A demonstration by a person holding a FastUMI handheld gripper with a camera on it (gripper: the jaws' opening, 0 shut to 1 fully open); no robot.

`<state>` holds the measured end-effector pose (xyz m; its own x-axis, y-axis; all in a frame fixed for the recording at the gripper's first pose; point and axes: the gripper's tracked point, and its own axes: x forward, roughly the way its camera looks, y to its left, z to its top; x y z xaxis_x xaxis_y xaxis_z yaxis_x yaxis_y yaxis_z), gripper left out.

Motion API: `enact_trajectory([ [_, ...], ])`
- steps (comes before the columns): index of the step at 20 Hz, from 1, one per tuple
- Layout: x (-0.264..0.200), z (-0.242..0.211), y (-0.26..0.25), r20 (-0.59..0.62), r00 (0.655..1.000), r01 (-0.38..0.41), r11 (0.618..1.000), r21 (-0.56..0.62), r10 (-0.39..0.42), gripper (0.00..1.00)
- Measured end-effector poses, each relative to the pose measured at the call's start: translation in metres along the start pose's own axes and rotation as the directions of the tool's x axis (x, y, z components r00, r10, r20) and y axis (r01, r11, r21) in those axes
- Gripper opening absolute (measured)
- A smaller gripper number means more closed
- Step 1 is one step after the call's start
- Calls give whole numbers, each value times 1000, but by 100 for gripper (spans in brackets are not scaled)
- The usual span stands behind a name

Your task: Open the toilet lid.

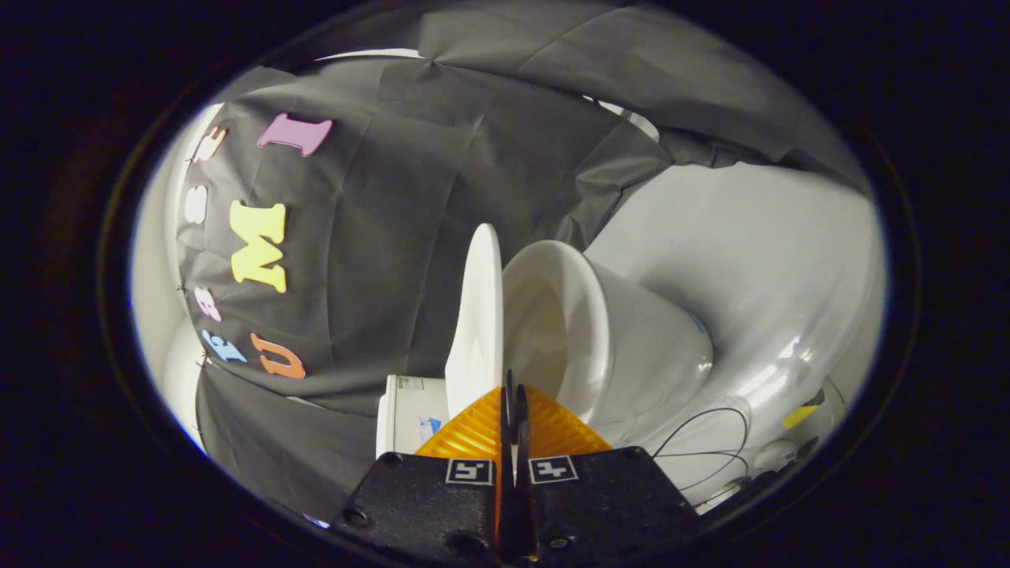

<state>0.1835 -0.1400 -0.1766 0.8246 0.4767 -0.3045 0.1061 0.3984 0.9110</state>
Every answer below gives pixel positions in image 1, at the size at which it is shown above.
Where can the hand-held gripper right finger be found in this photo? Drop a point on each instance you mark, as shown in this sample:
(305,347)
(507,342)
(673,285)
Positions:
(600,505)

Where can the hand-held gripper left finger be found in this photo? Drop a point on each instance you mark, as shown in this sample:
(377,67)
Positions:
(442,505)

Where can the yellow tape piece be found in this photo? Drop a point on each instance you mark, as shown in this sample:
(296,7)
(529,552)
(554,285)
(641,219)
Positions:
(798,416)

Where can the black backdrop cloth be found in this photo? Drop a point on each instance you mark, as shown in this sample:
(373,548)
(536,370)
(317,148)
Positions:
(394,237)

